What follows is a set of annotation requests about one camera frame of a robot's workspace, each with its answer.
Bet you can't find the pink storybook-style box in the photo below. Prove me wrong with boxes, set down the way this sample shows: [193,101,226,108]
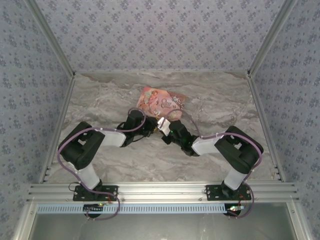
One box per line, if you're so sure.
[136,86,189,120]

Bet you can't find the aluminium front beam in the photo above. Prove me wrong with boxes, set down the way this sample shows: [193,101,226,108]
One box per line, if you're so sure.
[26,181,300,204]

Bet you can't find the grey metal tray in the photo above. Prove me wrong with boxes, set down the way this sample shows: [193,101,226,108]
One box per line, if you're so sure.
[13,202,309,240]

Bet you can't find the small black circuit board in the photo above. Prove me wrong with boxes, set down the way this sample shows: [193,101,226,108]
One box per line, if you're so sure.
[225,204,245,216]
[83,202,106,214]

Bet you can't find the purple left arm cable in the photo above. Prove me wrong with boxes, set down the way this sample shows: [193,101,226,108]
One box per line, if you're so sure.
[57,107,148,221]

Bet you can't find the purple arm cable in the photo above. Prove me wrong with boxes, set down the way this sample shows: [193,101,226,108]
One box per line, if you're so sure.
[164,109,265,221]
[57,107,148,221]

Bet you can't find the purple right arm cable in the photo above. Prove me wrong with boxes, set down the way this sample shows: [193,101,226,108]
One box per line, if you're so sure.
[164,109,265,221]

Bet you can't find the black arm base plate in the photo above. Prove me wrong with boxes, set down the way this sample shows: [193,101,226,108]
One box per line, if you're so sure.
[204,184,252,201]
[72,184,120,202]

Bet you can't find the white slotted cable duct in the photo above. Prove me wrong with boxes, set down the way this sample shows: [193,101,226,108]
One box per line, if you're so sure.
[36,203,227,214]

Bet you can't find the aluminium side rail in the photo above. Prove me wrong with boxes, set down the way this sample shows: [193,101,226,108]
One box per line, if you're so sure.
[246,73,286,183]
[38,74,77,184]

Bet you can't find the aluminium corner post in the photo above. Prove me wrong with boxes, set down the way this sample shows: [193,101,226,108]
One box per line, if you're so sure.
[246,0,299,77]
[26,0,77,77]

